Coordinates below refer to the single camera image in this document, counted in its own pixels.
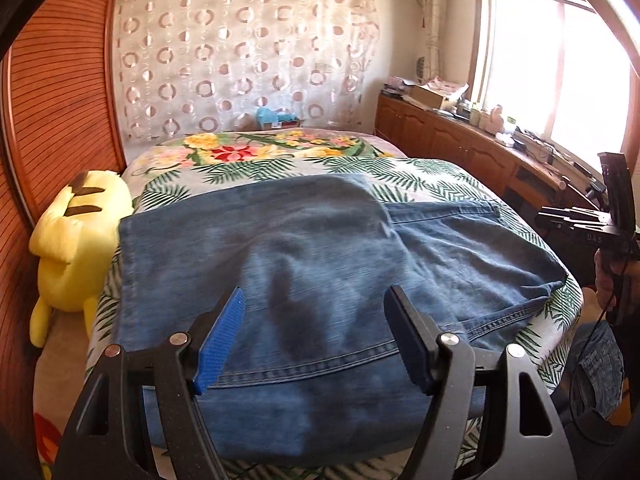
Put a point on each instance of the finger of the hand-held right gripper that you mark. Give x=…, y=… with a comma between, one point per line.
x=570, y=217
x=616, y=190

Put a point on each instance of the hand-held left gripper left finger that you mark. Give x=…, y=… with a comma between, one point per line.
x=220, y=340

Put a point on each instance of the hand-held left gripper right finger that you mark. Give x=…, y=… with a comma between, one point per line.
x=407, y=340

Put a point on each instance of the blue denim pants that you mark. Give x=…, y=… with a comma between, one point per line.
x=310, y=260

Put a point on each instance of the person's right hand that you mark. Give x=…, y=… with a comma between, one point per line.
x=605, y=280

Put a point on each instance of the wooden framed window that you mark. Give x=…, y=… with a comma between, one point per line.
x=550, y=65

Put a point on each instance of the long wooden cabinet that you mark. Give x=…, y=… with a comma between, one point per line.
x=450, y=135

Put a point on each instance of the yellow plush toy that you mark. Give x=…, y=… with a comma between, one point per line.
x=65, y=260

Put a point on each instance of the floral printed paper bag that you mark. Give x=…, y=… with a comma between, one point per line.
x=450, y=85

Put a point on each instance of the open cardboard box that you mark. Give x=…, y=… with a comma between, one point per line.
x=430, y=96

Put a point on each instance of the floral pillow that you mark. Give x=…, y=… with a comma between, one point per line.
x=240, y=150

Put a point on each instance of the teal cloth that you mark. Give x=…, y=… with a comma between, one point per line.
x=267, y=116

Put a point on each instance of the tied window drape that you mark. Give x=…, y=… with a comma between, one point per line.
x=432, y=20

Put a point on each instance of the circle patterned sheer curtain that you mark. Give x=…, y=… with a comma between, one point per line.
x=240, y=55

